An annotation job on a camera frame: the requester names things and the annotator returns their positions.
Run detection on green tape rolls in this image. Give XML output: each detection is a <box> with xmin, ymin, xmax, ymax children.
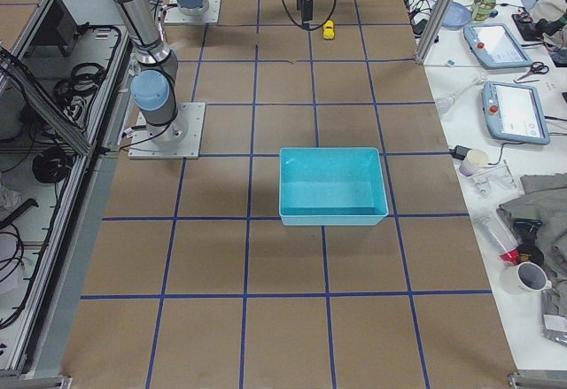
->
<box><xmin>471</xmin><ymin>0</ymin><xmax>497</xmax><ymax>22</ymax></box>

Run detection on white mug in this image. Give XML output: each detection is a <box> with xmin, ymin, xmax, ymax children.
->
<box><xmin>500</xmin><ymin>262</ymin><xmax>552</xmax><ymax>294</ymax></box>

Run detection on grey cloth pile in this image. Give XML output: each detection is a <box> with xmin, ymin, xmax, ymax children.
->
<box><xmin>497</xmin><ymin>173</ymin><xmax>566</xmax><ymax>296</ymax></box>

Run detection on yellow toy beetle car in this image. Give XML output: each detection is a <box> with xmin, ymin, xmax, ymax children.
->
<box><xmin>322</xmin><ymin>19</ymin><xmax>336</xmax><ymax>41</ymax></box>

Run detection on teach pendant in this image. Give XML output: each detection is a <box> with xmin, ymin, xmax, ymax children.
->
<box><xmin>462</xmin><ymin>24</ymin><xmax>532</xmax><ymax>69</ymax></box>
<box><xmin>481</xmin><ymin>82</ymin><xmax>550</xmax><ymax>145</ymax></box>

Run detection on light blue plate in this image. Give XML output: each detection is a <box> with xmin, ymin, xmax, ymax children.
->
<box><xmin>441</xmin><ymin>2</ymin><xmax>471</xmax><ymax>30</ymax></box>

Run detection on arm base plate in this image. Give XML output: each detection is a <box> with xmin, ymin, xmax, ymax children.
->
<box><xmin>164</xmin><ymin>0</ymin><xmax>221</xmax><ymax>26</ymax></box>
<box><xmin>128</xmin><ymin>102</ymin><xmax>206</xmax><ymax>159</ymax></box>

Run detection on cream paper cup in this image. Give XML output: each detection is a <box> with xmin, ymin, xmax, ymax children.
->
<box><xmin>458</xmin><ymin>149</ymin><xmax>488</xmax><ymax>176</ymax></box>

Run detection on black scissors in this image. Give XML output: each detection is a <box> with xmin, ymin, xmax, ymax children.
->
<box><xmin>514</xmin><ymin>61</ymin><xmax>549</xmax><ymax>83</ymax></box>

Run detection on turquoise plastic bin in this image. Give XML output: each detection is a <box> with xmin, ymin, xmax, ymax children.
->
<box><xmin>279</xmin><ymin>147</ymin><xmax>389</xmax><ymax>226</ymax></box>

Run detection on aluminium frame post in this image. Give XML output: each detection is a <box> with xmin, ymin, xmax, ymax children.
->
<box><xmin>415</xmin><ymin>0</ymin><xmax>453</xmax><ymax>65</ymax></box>

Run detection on light bulb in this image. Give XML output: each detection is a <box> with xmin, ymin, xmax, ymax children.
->
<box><xmin>434</xmin><ymin>84</ymin><xmax>477</xmax><ymax>117</ymax></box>

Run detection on teach pendant near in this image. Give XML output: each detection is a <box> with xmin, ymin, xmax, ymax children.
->
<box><xmin>481</xmin><ymin>82</ymin><xmax>550</xmax><ymax>145</ymax></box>

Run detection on teach pendant far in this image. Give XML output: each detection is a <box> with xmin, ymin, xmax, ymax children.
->
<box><xmin>462</xmin><ymin>24</ymin><xmax>532</xmax><ymax>69</ymax></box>

